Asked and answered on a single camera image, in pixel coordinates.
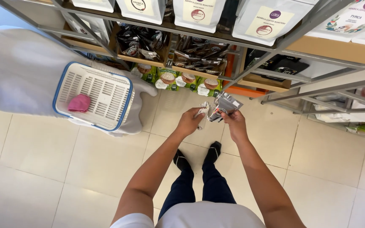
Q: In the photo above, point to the person's right hand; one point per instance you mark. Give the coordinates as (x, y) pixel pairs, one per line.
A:
(237, 126)

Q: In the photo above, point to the person's left hand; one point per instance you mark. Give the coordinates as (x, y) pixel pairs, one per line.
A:
(188, 122)

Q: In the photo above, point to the person's left fingers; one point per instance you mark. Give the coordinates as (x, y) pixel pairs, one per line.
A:
(199, 110)

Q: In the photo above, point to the person's right fingers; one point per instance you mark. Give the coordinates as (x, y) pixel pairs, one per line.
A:
(227, 115)

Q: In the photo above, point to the white cleaning cloth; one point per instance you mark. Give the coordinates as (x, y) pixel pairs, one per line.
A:
(203, 117)

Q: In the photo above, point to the silver coffee pouch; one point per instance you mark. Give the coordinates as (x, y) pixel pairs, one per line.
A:
(227, 103)

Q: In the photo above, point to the green rice packet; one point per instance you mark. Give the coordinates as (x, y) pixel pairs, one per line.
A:
(209, 86)
(144, 72)
(186, 80)
(166, 79)

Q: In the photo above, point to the orange crate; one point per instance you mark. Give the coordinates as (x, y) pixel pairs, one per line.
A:
(233, 80)

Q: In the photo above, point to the person's black right sock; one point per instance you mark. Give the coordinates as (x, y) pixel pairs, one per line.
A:
(213, 152)

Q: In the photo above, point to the person's black sock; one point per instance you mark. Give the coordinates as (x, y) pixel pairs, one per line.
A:
(213, 152)
(181, 161)

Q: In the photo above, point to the person's black left sock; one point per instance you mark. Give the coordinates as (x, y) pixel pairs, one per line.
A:
(181, 161)

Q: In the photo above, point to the person's dark blue trousers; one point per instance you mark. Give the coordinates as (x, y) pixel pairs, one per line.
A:
(198, 186)

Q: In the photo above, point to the grey metal shelf rack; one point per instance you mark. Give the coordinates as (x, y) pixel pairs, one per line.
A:
(309, 79)

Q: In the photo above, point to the row of white coffee bags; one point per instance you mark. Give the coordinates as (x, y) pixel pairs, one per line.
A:
(265, 22)

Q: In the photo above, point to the white plastic bags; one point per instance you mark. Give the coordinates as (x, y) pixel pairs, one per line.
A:
(331, 116)

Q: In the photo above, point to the person's white shirt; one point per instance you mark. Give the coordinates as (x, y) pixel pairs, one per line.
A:
(201, 217)

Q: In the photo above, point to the white basket with blue rim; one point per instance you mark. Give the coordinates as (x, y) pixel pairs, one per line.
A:
(93, 95)

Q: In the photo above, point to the pink cloth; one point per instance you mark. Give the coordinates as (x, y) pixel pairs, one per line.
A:
(79, 103)

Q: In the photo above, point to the white fabric-covered furniture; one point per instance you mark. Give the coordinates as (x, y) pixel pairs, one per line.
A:
(21, 69)

